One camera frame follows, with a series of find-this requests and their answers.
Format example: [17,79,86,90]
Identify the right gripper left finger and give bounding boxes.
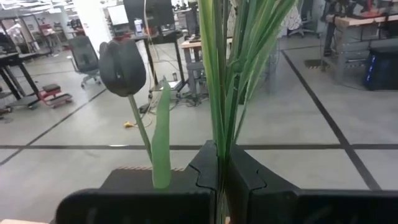
[55,140,218,224]

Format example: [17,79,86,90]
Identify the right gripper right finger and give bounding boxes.
[224,142,398,224]

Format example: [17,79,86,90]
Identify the black artificial tulip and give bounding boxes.
[98,39,172,190]

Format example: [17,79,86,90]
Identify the white blossom grass spray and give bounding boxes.
[197,0,298,224]

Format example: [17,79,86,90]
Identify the black hazard-striped floor mat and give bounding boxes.
[99,166,200,190]

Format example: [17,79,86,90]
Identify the red step stool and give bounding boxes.
[37,82,74,110]

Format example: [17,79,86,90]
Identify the black computer tower blue lights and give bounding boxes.
[363,46,398,91]

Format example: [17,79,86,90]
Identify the black office chair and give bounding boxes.
[67,35,104,89]

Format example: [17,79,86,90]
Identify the black monitor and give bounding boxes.
[123,0,175,30]

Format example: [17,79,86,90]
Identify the wooden workbench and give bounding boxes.
[325,12,398,85]

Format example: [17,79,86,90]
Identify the yellow plug with cord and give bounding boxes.
[123,99,155,129]

